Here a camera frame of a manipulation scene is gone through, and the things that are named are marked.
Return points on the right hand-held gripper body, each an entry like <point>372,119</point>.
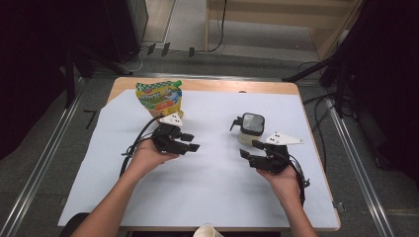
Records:
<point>275,159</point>

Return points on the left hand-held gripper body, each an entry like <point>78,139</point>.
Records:
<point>166,140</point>

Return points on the yellow pouch with green cap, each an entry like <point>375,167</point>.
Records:
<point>159,97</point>

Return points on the person's left hand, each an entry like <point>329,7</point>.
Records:
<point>146,158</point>

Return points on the person's right hand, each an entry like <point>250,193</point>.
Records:
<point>285,186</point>

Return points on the small metal table clamp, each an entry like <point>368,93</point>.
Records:
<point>339,206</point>

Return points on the white paper cup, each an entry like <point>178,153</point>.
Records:
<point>207,231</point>

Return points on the small black floor block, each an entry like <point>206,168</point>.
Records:
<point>191,52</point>
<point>150,48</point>
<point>165,49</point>

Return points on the black metal stand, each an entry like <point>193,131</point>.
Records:
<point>339,72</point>
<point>69,82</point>

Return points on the dark cabinet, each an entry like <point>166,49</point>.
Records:
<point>122,29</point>

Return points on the black rounded object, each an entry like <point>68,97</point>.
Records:
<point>74,223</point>

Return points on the black curtain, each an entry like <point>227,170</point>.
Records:
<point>29,65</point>
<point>392,82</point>

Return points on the metal cross rail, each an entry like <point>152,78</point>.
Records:
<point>204,77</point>

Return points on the metal floor rail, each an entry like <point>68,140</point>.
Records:
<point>39,171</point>
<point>359,171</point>

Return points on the light wooden frame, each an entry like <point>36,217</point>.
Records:
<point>329,33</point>

